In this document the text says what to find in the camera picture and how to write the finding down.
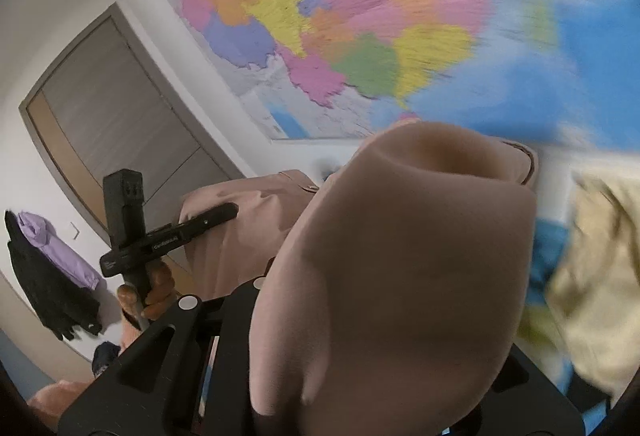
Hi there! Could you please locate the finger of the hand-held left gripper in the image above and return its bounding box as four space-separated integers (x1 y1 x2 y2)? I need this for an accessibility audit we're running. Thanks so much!
165 202 239 243

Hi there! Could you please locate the cream garment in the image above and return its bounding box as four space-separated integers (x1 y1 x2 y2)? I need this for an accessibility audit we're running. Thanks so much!
546 170 640 399

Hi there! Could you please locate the blue blanket with white clouds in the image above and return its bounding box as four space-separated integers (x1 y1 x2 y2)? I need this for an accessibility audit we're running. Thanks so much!
517 215 618 419

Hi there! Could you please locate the colourful wall map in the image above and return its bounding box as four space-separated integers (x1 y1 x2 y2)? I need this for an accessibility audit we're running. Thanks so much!
154 0 640 151

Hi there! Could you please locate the black hanging garment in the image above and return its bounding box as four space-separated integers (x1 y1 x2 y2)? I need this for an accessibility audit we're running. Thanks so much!
4 210 104 343

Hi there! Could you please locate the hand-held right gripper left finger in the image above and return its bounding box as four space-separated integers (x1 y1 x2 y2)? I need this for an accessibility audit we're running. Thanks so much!
57 276 267 436

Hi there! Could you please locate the person's left hand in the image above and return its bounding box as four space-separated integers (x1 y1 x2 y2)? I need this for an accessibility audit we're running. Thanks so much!
116 261 177 323

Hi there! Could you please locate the grey wooden door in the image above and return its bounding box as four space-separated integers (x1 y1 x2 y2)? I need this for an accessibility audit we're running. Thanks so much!
19 2 247 249

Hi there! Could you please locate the purple hanging garment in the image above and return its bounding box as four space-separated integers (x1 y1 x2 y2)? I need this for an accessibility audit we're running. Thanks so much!
16 211 104 291

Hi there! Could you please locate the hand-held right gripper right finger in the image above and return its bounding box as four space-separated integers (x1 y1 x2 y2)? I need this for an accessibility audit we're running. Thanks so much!
491 345 557 398

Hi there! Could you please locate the pink jacket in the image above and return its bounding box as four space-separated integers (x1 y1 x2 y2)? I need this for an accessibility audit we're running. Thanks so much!
177 121 540 436

